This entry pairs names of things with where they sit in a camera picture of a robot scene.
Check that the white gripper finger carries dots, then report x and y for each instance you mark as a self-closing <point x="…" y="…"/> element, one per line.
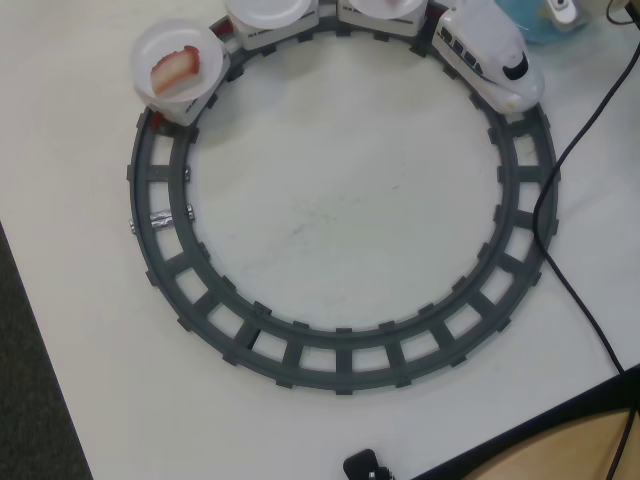
<point x="562" y="12"/>

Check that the light blue dish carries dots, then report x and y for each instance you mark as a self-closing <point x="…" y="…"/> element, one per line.
<point x="530" y="27"/>

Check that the white Shinkansen toy locomotive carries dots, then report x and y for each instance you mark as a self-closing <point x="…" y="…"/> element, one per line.
<point x="480" y="30"/>

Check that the pink salmon sushi piece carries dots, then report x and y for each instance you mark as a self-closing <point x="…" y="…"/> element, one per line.
<point x="175" y="72"/>

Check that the silver foil tape strip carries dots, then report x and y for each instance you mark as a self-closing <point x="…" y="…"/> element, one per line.
<point x="161" y="220"/>

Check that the black plastic block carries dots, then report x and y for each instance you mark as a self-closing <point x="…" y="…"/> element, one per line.
<point x="367" y="465"/>

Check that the grey circular toy rail track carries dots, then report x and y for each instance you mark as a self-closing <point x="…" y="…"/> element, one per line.
<point x="345" y="360"/>

